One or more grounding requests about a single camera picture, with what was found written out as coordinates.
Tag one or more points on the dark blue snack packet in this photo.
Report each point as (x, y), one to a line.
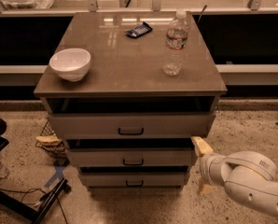
(139, 30)

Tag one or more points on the white ceramic bowl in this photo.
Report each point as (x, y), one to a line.
(71, 64)

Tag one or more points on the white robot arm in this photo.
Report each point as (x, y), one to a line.
(246, 176)

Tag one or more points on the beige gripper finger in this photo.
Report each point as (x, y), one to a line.
(201, 146)

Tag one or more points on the blue tape cross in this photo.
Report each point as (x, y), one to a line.
(58, 175)

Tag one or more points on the clear plastic water bottle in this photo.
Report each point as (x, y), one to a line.
(175, 42)

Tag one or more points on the tan sponge in basket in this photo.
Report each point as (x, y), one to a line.
(49, 141)

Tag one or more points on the grey drawer cabinet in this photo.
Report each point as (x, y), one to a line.
(126, 76)

